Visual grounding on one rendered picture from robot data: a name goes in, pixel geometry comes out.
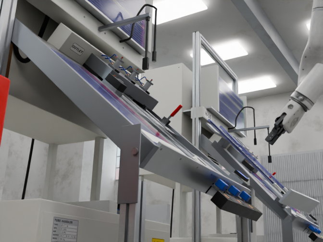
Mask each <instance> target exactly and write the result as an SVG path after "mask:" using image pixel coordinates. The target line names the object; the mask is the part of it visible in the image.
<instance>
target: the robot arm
mask: <svg viewBox="0 0 323 242"><path fill-rule="evenodd" d="M322 94H323V0H313V7H312V13H311V23H310V31H309V38H308V42H307V45H306V47H305V49H304V52H303V55H302V58H301V62H300V67H299V74H298V87H297V88H296V90H295V91H294V92H293V93H292V94H291V96H290V97H291V98H290V99H289V100H290V101H289V102H288V103H287V104H286V105H285V106H284V108H283V109H282V110H281V111H280V112H279V113H278V115H277V116H276V118H275V119H274V120H275V124H274V127H273V129H272V131H271V132H270V133H269V134H268V136H267V137H266V138H265V141H266V142H268V143H269V144H271V145H273V144H274V143H275V142H276V140H277V139H278V138H279V137H280V136H281V135H282V134H284V133H285V132H287V133H291V132H292V131H293V130H294V128H295V127H296V125H297V124H298V123H299V121H300V120H301V118H302V117H303V115H304V113H305V112H307V110H310V109H311V108H312V107H313V105H314V104H315V103H316V102H317V100H318V99H319V98H320V97H321V95H322Z"/></svg>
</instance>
